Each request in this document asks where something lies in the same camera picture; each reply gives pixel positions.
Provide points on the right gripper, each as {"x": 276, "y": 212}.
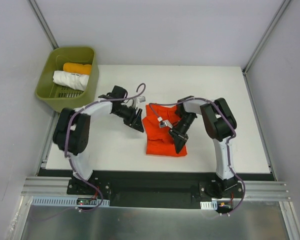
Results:
{"x": 178, "y": 134}

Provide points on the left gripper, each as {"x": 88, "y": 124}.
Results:
{"x": 134, "y": 117}

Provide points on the orange t shirt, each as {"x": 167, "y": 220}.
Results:
{"x": 159, "y": 141}

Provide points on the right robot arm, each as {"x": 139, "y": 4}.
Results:
{"x": 220, "y": 125}

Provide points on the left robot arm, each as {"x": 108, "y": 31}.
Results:
{"x": 71, "y": 133}

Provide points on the rolled white t shirt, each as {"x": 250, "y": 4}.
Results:
{"x": 74, "y": 81}

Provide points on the rolled yellow t shirt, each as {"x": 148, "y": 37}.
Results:
{"x": 77, "y": 68}

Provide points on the green plastic basket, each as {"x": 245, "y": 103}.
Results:
{"x": 59, "y": 97}

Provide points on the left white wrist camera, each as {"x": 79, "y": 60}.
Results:
{"x": 137, "y": 101}

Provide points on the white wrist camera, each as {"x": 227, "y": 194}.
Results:
{"x": 137, "y": 101}
{"x": 164, "y": 123}

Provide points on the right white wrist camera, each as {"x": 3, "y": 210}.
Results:
{"x": 164, "y": 123}

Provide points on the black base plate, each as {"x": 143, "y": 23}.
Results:
{"x": 141, "y": 189}

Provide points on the aluminium rail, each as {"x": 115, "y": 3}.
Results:
{"x": 272, "y": 191}

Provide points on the right aluminium corner post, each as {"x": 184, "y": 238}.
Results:
{"x": 283, "y": 7}

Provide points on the aluminium corner post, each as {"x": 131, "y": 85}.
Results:
{"x": 43, "y": 23}
{"x": 283, "y": 7}

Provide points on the left aluminium corner post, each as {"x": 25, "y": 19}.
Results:
{"x": 43, "y": 23}

